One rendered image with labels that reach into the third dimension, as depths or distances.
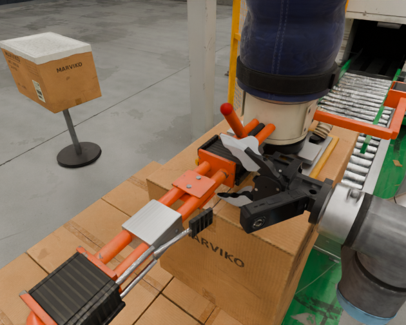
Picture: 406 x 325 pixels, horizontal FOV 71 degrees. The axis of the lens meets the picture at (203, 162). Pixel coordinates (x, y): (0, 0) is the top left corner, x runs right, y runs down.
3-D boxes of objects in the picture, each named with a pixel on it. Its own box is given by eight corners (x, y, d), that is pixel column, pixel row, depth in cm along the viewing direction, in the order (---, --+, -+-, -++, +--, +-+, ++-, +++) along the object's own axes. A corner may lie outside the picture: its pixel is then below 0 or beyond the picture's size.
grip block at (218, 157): (217, 153, 64) (218, 130, 61) (256, 168, 60) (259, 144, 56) (194, 171, 59) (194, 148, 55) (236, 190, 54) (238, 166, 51)
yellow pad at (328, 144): (305, 132, 91) (309, 118, 88) (338, 142, 86) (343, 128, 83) (257, 192, 69) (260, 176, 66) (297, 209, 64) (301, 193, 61)
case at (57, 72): (19, 91, 237) (-3, 41, 212) (64, 78, 261) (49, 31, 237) (54, 113, 206) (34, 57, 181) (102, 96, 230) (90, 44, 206)
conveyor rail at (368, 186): (397, 93, 287) (406, 74, 276) (403, 94, 285) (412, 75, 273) (335, 253, 137) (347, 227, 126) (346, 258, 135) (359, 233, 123)
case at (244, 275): (244, 175, 136) (253, 97, 112) (330, 210, 117) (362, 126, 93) (160, 267, 97) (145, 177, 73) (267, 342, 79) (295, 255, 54)
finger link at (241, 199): (234, 193, 63) (269, 189, 57) (220, 209, 59) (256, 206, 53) (229, 181, 63) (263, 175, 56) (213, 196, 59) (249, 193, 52)
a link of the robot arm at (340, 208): (338, 255, 45) (357, 213, 39) (307, 240, 47) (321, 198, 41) (351, 219, 50) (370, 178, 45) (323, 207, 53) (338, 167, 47)
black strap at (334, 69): (261, 56, 81) (263, 41, 78) (347, 72, 70) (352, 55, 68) (218, 80, 66) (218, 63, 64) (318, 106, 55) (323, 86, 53)
